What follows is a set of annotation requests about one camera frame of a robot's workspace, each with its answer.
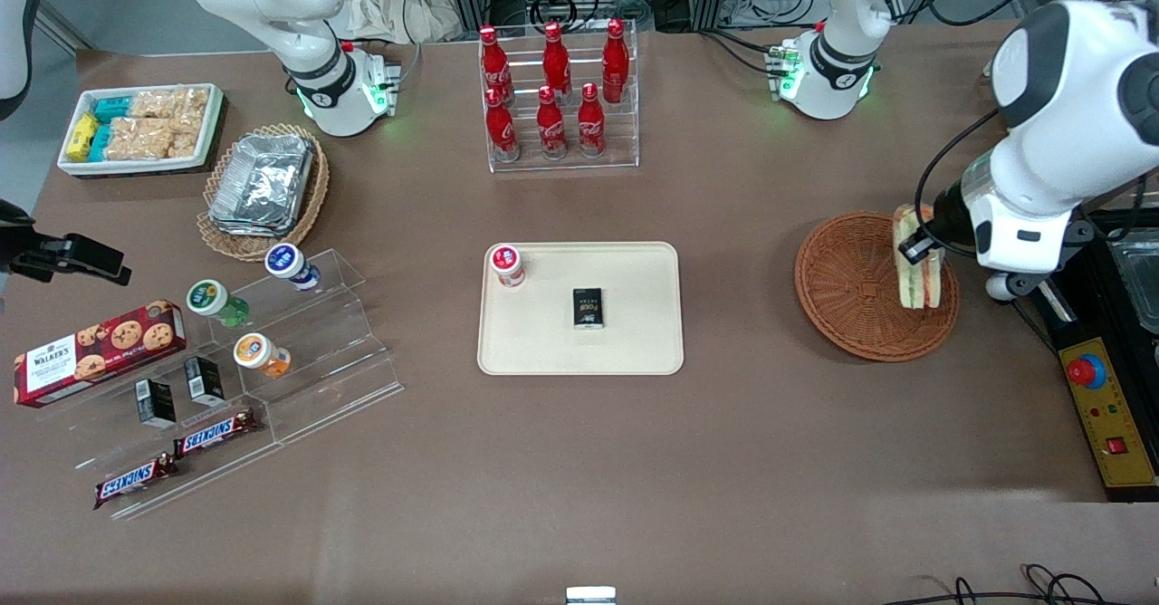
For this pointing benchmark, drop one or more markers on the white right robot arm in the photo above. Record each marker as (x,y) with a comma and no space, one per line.
(299,7)

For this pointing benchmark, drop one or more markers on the green lid yogurt bottle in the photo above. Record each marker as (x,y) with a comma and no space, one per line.
(210,299)

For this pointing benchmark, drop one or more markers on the red cola bottle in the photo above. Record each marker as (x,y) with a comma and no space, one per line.
(501,129)
(590,125)
(556,62)
(494,66)
(616,66)
(550,129)

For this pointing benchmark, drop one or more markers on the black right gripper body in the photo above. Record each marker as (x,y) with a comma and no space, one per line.
(27,249)

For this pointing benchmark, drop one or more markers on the blue lid yogurt bottle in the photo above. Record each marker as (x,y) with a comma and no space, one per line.
(288,264)

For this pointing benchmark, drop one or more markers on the triangular sandwich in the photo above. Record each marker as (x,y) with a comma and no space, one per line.
(916,286)

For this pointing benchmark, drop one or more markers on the clear acrylic bottle rack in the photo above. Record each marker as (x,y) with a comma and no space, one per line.
(625,134)

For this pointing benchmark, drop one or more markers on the yellow snack pack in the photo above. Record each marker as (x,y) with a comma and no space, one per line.
(81,137)

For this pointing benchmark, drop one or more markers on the white rectangular snack bin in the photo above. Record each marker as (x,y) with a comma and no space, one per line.
(213,125)

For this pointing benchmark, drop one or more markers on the yellow emergency stop control box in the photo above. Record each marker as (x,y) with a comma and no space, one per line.
(1109,415)

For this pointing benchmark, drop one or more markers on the Snickers chocolate bar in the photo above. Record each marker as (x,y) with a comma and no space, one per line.
(136,480)
(215,433)

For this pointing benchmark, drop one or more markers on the grey metal bar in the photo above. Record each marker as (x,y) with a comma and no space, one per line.
(63,25)

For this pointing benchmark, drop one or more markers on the teal snack pack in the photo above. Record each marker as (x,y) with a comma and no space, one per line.
(100,141)
(112,109)

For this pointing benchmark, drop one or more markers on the light oval wicker basket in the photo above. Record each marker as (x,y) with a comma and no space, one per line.
(312,202)

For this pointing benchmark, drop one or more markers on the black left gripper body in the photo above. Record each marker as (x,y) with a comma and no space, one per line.
(948,209)

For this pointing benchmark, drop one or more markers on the beige plastic serving tray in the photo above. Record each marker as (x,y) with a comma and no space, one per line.
(634,342)

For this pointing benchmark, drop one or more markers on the brown round wicker basket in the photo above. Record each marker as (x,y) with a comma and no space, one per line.
(851,288)

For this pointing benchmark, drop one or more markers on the stack of foil trays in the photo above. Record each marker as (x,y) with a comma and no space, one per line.
(263,184)

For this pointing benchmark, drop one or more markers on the clear acrylic step stand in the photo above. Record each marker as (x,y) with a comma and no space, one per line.
(335,360)

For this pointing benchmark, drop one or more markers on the small black box gold print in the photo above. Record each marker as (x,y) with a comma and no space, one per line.
(589,309)

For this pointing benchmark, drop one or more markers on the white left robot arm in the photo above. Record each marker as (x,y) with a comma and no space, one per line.
(842,7)

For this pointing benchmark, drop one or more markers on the black countertop appliance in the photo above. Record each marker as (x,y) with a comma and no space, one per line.
(1100,315)

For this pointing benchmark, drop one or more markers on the small black box white label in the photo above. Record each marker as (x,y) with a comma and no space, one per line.
(205,381)
(157,404)

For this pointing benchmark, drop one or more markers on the clear plastic container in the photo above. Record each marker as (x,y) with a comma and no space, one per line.
(1139,283)

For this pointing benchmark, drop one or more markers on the crumpled beige cloth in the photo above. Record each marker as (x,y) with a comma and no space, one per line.
(389,3)

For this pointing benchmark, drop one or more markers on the red Walkers cookie box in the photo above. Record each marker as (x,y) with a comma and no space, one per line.
(100,356)

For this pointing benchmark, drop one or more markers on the red lid yogurt bottle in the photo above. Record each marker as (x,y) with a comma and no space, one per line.
(507,264)

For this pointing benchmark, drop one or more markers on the orange lid yogurt bottle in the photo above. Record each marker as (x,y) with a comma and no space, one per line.
(256,352)

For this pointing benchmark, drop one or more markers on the clear rice cracker pack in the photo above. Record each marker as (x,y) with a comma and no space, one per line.
(167,102)
(186,137)
(140,139)

